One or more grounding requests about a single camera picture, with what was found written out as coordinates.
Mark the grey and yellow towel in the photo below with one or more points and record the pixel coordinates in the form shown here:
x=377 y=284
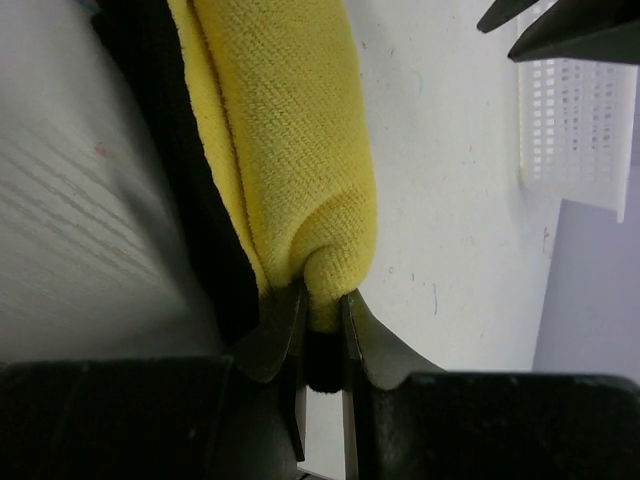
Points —
x=257 y=112

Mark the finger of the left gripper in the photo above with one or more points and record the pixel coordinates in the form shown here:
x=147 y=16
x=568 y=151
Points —
x=501 y=12
x=603 y=31

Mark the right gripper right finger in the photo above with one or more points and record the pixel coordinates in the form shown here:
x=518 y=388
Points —
x=381 y=430

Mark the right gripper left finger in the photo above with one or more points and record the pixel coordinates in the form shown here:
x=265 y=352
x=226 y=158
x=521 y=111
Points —
x=274 y=353

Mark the white plastic basket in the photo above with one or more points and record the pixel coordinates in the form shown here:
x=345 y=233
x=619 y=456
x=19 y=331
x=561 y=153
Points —
x=576 y=130

